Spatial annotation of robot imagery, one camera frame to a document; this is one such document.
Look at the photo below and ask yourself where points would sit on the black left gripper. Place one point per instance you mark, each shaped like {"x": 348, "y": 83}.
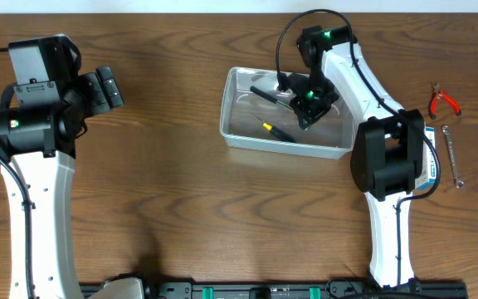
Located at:
{"x": 95, "y": 104}

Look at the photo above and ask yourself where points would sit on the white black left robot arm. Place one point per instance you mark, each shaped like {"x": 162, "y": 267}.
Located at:
{"x": 42, "y": 115}

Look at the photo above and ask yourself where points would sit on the blue white packaged tool card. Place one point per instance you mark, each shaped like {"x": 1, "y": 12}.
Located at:
{"x": 429, "y": 170}

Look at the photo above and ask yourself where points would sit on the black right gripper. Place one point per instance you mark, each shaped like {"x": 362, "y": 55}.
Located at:
{"x": 310, "y": 115}

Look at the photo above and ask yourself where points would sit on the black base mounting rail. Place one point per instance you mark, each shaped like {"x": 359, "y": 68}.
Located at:
{"x": 333, "y": 289}

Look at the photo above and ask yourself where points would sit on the silver combination wrench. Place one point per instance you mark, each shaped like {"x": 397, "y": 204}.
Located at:
{"x": 458, "y": 182}

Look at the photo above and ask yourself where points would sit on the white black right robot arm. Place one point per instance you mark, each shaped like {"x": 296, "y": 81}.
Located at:
{"x": 387, "y": 157}

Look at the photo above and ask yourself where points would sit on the red handled pliers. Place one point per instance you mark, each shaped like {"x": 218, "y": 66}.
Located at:
{"x": 439, "y": 94}

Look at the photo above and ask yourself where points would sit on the yellow black small screwdriver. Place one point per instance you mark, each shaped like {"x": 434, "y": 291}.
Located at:
{"x": 275, "y": 131}

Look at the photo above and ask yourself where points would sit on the black handled metal tool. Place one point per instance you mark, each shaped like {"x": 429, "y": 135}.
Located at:
{"x": 269, "y": 97}

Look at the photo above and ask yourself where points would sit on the clear plastic container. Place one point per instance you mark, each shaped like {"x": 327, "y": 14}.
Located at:
{"x": 331, "y": 137}

